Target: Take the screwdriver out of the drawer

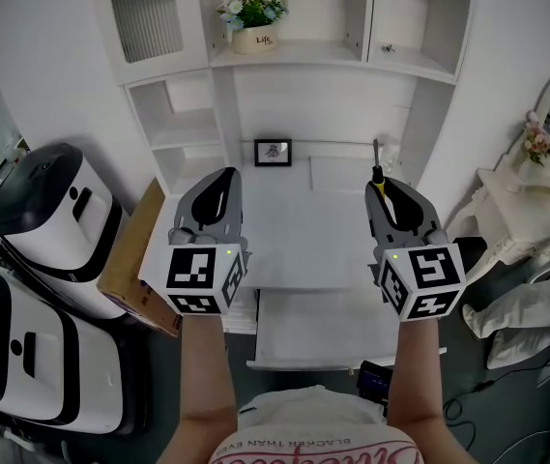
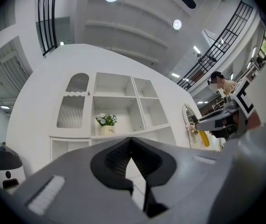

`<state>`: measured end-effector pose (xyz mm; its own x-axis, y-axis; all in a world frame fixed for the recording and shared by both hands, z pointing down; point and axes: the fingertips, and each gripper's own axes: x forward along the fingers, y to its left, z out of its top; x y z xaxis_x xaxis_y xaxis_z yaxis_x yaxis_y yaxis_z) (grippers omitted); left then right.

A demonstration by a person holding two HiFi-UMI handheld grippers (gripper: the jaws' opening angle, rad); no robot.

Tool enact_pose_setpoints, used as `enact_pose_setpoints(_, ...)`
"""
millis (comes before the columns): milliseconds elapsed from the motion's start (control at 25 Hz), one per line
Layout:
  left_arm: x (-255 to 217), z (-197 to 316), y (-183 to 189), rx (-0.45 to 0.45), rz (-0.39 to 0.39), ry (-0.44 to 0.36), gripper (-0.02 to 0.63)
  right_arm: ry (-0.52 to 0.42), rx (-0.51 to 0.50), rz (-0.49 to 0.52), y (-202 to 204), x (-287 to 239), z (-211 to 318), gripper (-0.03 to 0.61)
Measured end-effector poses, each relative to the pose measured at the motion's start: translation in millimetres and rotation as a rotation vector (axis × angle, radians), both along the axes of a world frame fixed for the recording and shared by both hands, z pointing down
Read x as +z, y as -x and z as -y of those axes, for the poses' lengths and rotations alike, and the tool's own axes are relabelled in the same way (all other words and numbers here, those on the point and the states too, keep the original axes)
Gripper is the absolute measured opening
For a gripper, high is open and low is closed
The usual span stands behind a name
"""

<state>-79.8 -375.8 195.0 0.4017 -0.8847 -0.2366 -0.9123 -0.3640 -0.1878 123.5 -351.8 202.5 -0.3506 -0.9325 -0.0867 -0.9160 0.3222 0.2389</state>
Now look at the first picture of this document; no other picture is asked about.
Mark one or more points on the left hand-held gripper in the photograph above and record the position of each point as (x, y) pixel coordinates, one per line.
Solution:
(192, 269)

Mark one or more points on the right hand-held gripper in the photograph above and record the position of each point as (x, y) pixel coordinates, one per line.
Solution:
(429, 269)

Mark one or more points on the person's left forearm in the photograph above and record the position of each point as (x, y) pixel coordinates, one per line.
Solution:
(202, 385)

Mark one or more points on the person's right forearm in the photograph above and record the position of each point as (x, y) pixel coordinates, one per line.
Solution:
(419, 385)

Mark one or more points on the white desk cabinet with shelves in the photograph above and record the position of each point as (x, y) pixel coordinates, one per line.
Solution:
(303, 235)

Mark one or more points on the brown cardboard box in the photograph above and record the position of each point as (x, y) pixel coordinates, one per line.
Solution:
(129, 259)

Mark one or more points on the white vanity table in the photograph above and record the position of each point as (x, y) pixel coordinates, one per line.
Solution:
(521, 211)

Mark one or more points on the white black machine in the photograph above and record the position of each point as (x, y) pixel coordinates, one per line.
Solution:
(52, 230)
(52, 365)

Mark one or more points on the black electronic device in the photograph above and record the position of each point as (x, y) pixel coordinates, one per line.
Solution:
(375, 380)

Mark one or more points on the pink flower bouquet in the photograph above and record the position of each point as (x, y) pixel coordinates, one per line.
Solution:
(539, 140)

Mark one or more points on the small dark metal object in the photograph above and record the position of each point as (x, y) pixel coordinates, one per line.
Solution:
(388, 48)

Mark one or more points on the potted white blue flowers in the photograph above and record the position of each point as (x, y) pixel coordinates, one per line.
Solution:
(255, 37)

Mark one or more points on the person's cream shirt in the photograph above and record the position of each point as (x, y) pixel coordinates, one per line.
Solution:
(313, 423)

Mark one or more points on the black picture frame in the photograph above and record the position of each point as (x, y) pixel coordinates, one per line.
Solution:
(273, 153)

